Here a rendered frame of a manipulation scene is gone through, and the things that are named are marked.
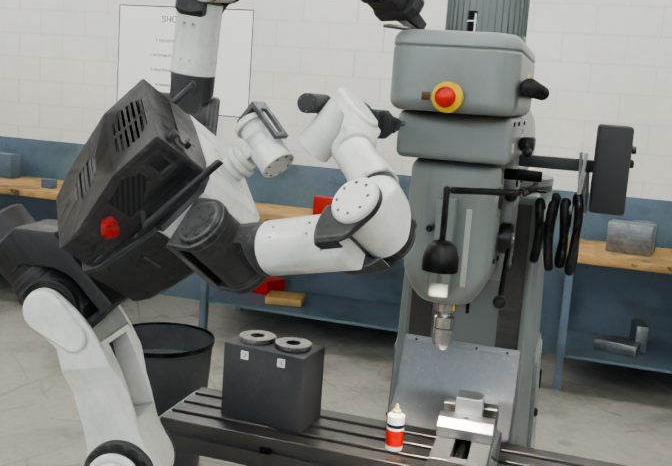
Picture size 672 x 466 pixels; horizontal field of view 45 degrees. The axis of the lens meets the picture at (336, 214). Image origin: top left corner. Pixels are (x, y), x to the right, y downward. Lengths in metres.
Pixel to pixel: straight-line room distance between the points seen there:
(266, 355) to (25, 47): 5.89
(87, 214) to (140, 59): 5.58
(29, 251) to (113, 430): 0.38
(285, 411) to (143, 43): 5.27
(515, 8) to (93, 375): 1.24
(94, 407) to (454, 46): 0.98
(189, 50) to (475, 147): 0.61
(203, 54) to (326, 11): 4.73
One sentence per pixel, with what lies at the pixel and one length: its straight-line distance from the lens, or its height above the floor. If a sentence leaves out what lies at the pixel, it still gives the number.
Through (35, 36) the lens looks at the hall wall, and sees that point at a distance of 7.56.
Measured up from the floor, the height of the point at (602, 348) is 0.25.
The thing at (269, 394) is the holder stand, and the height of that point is 1.03.
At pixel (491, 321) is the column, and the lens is 2.27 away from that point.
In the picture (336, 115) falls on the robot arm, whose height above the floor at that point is 1.71.
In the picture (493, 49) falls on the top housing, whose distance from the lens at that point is 1.62.
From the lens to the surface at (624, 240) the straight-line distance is 5.55.
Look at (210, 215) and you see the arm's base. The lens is 1.31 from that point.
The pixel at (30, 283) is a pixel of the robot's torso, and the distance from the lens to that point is 1.65.
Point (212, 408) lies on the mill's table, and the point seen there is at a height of 0.95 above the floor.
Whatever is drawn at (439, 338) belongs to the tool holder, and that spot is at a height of 1.22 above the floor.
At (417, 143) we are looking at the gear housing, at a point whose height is 1.66.
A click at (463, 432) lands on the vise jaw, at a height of 1.03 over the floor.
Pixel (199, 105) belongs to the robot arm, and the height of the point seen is 1.71.
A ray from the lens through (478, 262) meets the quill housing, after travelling 1.78.
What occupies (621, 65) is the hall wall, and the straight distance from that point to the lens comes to 6.03.
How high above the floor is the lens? 1.75
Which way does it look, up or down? 8 degrees down
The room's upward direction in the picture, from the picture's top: 4 degrees clockwise
